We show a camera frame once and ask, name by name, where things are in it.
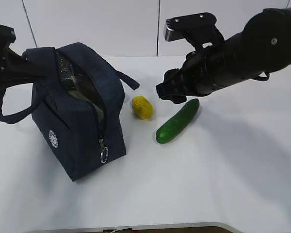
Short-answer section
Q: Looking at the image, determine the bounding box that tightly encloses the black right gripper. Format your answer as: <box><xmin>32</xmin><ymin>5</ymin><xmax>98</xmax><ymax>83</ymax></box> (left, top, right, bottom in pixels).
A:
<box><xmin>156</xmin><ymin>47</ymin><xmax>223</xmax><ymax>103</ymax></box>

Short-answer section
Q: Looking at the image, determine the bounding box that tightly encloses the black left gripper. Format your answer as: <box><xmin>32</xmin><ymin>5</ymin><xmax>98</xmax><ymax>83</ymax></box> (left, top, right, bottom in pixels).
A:
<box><xmin>0</xmin><ymin>24</ymin><xmax>46</xmax><ymax>90</ymax></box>

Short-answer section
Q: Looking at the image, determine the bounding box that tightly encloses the green cucumber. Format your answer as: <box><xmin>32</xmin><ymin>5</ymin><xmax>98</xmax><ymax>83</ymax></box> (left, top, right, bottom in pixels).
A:
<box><xmin>155</xmin><ymin>99</ymin><xmax>200</xmax><ymax>144</ymax></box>

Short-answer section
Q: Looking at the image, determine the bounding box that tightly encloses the yellow lemon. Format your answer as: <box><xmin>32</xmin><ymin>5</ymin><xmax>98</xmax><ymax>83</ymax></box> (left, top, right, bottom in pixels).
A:
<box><xmin>132</xmin><ymin>96</ymin><xmax>154</xmax><ymax>119</ymax></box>

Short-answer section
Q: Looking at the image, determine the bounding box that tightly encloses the green lidded glass container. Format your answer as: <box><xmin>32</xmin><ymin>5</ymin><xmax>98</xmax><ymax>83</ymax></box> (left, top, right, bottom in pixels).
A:
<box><xmin>68</xmin><ymin>90</ymin><xmax>104</xmax><ymax>130</ymax></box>

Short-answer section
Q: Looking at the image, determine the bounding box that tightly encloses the navy blue lunch bag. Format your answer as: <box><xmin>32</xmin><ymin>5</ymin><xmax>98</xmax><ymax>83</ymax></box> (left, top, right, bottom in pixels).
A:
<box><xmin>0</xmin><ymin>42</ymin><xmax>140</xmax><ymax>181</ymax></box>

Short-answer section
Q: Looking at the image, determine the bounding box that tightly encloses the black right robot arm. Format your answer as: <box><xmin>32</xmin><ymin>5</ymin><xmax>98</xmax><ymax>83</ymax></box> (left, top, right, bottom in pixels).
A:
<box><xmin>156</xmin><ymin>8</ymin><xmax>291</xmax><ymax>104</ymax></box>

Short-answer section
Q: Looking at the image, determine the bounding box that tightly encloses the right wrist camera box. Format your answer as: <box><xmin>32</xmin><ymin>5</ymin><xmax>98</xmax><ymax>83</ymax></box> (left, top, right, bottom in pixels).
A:
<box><xmin>164</xmin><ymin>12</ymin><xmax>225</xmax><ymax>51</ymax></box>

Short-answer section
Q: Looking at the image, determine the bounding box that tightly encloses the metal zipper pull ring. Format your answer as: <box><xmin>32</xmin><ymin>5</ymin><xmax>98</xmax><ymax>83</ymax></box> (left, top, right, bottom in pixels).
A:
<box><xmin>98</xmin><ymin>138</ymin><xmax>110</xmax><ymax>164</ymax></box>

